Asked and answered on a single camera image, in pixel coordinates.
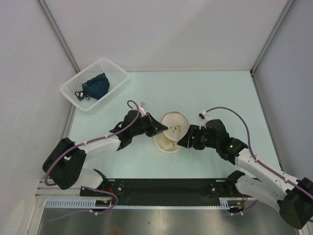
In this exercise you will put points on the white plastic perforated basket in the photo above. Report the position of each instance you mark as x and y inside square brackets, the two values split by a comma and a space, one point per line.
[118, 79]

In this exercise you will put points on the white slotted cable duct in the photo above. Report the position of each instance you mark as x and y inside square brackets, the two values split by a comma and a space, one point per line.
[93, 204]

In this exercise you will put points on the left aluminium frame post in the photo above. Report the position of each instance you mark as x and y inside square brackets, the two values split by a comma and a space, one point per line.
[57, 33]

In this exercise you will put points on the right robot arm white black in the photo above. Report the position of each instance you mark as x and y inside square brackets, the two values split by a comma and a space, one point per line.
[290, 196]

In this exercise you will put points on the dark blue bra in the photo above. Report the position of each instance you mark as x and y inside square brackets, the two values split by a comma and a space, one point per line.
[96, 88]

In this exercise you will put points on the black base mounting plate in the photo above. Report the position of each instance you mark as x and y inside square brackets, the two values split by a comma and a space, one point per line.
[172, 192]

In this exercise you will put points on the aluminium frame post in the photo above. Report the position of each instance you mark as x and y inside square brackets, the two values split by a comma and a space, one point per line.
[274, 32]
[57, 33]

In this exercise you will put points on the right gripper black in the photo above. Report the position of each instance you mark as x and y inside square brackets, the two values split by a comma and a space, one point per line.
[187, 140]

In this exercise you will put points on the aluminium extrusion rail left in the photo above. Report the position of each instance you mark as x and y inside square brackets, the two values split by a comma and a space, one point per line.
[44, 191]

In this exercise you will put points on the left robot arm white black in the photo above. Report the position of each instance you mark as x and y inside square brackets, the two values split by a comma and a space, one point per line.
[64, 165]

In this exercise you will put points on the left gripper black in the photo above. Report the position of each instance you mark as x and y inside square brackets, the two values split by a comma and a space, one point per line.
[154, 126]

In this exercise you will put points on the beige mesh laundry bag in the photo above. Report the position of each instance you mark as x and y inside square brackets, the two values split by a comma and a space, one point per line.
[167, 141]

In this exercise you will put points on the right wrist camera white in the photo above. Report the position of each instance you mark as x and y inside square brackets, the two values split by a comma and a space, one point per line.
[203, 115]

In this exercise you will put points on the right aluminium frame post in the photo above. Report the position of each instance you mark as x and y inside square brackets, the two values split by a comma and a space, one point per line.
[274, 32]

